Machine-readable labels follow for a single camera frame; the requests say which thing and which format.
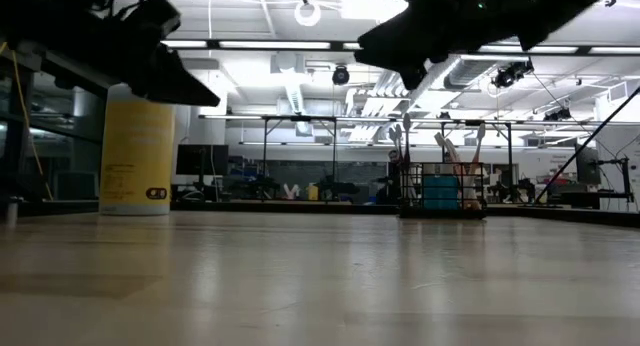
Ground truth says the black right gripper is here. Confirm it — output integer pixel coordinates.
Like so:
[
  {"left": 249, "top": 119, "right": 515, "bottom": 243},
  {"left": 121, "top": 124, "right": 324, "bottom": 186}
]
[{"left": 355, "top": 0, "right": 506, "bottom": 91}]

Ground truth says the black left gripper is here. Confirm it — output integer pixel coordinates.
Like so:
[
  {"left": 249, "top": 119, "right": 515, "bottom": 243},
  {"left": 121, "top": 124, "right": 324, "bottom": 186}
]
[{"left": 29, "top": 0, "right": 220, "bottom": 107}]

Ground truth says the small blue mouthwash bottle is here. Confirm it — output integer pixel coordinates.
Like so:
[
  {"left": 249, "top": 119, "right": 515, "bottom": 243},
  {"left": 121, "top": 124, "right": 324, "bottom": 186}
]
[
  {"left": 422, "top": 163, "right": 443, "bottom": 211},
  {"left": 440, "top": 163, "right": 461, "bottom": 211}
]

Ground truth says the monitor on black arm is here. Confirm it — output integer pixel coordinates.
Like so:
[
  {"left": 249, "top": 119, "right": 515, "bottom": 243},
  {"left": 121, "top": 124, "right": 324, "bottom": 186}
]
[{"left": 573, "top": 143, "right": 635, "bottom": 212}]

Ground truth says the black computer monitor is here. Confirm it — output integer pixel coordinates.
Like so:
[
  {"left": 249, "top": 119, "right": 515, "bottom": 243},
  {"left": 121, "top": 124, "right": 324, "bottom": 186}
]
[{"left": 174, "top": 144, "right": 230, "bottom": 187}]

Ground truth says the yellow canister white lid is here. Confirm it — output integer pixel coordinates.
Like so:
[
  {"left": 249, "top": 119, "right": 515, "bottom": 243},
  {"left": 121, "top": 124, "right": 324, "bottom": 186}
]
[{"left": 98, "top": 83, "right": 177, "bottom": 217}]

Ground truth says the black ceiling spotlight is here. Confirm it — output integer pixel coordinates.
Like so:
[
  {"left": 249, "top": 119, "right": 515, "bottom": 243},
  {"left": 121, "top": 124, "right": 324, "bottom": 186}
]
[
  {"left": 491, "top": 59, "right": 535, "bottom": 90},
  {"left": 543, "top": 107, "right": 575, "bottom": 123}
]

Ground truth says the person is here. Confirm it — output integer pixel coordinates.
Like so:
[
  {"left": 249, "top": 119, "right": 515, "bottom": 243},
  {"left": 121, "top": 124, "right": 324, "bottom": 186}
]
[{"left": 377, "top": 149, "right": 404, "bottom": 206}]

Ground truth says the black background frame stand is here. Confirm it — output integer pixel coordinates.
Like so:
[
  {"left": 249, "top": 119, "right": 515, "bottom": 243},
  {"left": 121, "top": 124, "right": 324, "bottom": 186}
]
[
  {"left": 260, "top": 115, "right": 339, "bottom": 203},
  {"left": 439, "top": 119, "right": 514, "bottom": 203}
]

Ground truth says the white ring lamp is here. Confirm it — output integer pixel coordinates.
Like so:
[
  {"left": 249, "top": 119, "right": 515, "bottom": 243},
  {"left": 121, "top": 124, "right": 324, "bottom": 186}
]
[{"left": 293, "top": 0, "right": 322, "bottom": 28}]

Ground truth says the yellow extension cable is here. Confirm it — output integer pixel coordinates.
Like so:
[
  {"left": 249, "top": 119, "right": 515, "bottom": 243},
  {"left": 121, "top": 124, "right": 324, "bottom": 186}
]
[{"left": 10, "top": 49, "right": 54, "bottom": 202}]

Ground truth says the black wire basket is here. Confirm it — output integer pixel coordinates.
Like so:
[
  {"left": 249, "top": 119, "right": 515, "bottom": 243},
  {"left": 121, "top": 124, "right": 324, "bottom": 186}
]
[{"left": 398, "top": 160, "right": 487, "bottom": 220}]

